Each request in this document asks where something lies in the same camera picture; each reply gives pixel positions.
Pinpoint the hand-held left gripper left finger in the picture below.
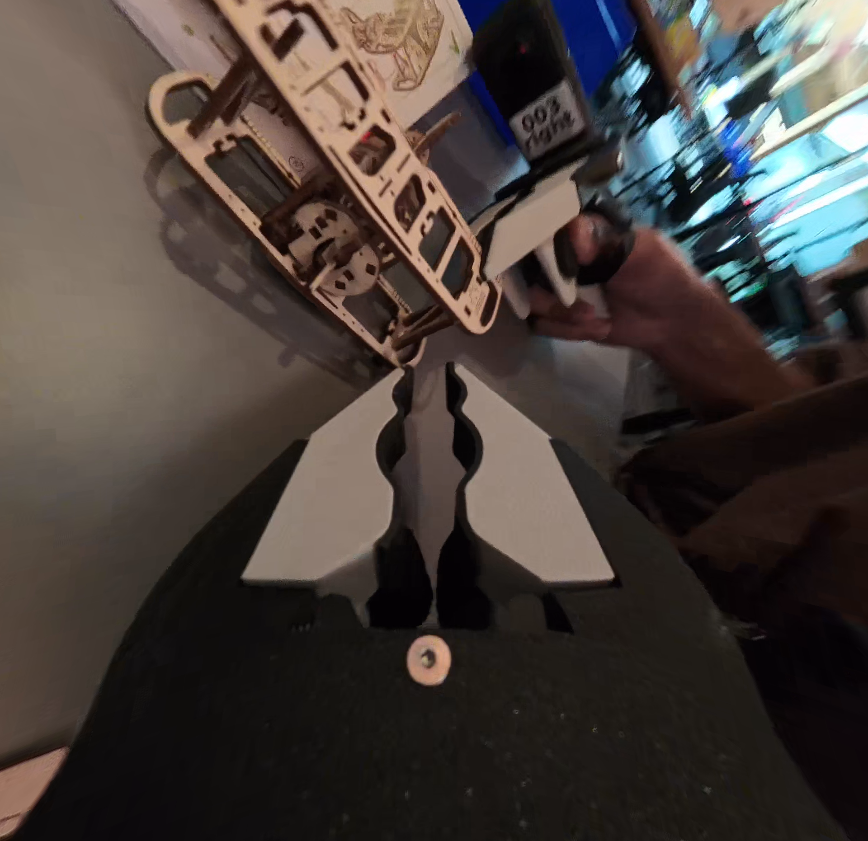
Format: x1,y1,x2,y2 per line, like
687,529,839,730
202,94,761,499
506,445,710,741
241,365,416,626

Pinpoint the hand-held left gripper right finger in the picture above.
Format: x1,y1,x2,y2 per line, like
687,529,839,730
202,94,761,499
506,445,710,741
445,361,618,628

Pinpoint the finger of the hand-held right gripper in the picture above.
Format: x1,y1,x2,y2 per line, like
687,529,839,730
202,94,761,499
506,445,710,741
483,177,584,282
468,187,538,247

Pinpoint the wooden slotted wing piece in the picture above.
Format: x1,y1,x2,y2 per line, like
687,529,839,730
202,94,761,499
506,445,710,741
193,0,504,335

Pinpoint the person's right forearm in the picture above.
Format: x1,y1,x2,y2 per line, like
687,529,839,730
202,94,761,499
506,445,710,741
644,234,818,425

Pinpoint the grey desk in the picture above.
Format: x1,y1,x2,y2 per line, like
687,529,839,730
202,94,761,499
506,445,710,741
0,0,632,788

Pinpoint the person's right hand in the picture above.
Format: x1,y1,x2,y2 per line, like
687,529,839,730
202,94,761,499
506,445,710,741
528,211,679,347

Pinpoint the blue plastic bin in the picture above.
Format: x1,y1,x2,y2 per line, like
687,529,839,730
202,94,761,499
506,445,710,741
444,0,642,152

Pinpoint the instruction booklet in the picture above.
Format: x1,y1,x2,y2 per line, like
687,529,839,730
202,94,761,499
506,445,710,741
88,0,476,96

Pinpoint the person's brown clothing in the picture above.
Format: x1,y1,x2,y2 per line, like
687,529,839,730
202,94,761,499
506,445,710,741
613,376,868,841

